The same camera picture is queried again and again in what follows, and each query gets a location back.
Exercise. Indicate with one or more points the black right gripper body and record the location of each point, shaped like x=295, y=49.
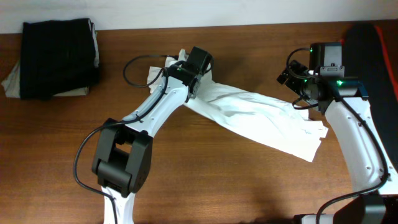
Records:
x=302, y=86

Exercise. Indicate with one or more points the white t-shirt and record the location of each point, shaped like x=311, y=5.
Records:
x=266, y=120

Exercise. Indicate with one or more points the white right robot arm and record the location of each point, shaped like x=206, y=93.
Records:
x=353, y=98

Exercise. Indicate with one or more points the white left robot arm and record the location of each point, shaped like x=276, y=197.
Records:
x=124, y=151

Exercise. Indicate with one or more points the black garment at right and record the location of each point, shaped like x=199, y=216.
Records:
x=385, y=120

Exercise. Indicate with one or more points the red garment at right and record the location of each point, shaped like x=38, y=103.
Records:
x=365, y=56

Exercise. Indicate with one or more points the folded black garment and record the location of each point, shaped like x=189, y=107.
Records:
x=56, y=59

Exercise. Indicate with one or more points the folded beige garment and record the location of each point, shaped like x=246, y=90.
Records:
x=11, y=84

